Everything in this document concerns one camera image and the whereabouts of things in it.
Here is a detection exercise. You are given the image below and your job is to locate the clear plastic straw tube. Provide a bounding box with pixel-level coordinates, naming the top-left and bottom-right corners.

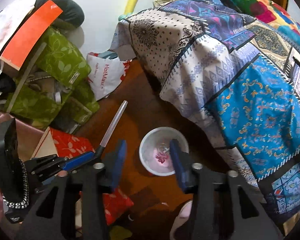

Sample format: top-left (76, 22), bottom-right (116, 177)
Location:
top-left (100, 100), bottom-right (128, 148)

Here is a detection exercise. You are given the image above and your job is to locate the green leaf pattern bag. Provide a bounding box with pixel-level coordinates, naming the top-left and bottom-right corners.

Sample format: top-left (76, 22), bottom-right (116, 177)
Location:
top-left (3, 27), bottom-right (99, 130)

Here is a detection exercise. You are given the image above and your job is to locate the blue patterned patchwork bedsheet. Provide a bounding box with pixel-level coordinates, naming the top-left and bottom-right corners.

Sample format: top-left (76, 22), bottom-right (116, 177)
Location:
top-left (111, 0), bottom-right (300, 226)

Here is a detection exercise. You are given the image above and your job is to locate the dark grey cushion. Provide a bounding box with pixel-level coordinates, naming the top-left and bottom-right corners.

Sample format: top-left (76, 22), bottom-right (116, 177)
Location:
top-left (34, 0), bottom-right (85, 30)

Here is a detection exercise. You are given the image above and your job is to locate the orange red box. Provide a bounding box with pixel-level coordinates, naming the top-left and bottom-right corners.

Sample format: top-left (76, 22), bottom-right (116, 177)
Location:
top-left (0, 0), bottom-right (63, 70)

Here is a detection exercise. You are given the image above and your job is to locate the colourful patchwork fleece blanket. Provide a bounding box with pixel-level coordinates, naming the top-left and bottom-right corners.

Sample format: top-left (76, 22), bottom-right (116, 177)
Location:
top-left (229, 0), bottom-right (300, 46)

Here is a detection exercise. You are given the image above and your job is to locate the pink slipper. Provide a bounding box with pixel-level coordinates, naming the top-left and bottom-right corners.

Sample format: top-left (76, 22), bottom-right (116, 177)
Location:
top-left (170, 200), bottom-right (193, 240)

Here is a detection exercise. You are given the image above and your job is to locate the red plastic trash cup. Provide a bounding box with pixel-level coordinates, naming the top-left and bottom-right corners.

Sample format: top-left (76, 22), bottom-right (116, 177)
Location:
top-left (139, 127), bottom-right (189, 177)

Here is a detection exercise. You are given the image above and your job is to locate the white HotMaxx plastic bag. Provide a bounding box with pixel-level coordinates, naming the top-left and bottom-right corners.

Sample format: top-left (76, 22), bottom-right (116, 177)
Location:
top-left (87, 51), bottom-right (132, 101)

